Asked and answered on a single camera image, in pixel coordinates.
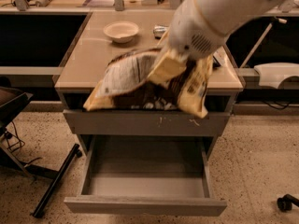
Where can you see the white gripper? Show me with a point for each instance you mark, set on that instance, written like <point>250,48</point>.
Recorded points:
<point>192,32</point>

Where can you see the blue crumpled chip bag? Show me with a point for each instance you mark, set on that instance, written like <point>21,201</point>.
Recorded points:
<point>218,58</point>

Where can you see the brown and yellow chip bag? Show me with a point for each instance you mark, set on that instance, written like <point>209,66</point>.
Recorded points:
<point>125,85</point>

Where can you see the white paper bowl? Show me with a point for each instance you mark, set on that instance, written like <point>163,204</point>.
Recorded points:
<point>121,31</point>

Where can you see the black caster wheel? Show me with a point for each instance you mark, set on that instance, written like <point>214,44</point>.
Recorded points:
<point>286,203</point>

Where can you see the open middle drawer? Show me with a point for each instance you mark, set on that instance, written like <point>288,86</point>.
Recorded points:
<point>146,175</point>

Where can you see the grey top drawer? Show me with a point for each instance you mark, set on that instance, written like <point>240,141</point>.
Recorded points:
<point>157,123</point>

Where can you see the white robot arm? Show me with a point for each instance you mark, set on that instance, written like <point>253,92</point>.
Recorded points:
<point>226,16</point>

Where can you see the white cane stick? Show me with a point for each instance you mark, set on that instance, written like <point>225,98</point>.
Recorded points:
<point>262,37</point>

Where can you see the grey drawer cabinet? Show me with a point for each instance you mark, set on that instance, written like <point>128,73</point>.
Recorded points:
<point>87,62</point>

